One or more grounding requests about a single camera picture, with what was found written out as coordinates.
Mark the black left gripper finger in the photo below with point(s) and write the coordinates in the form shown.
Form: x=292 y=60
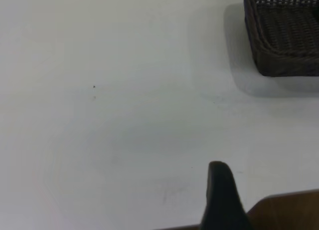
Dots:
x=221 y=202

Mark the black woven wicker basket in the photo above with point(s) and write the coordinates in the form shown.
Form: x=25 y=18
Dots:
x=286 y=40

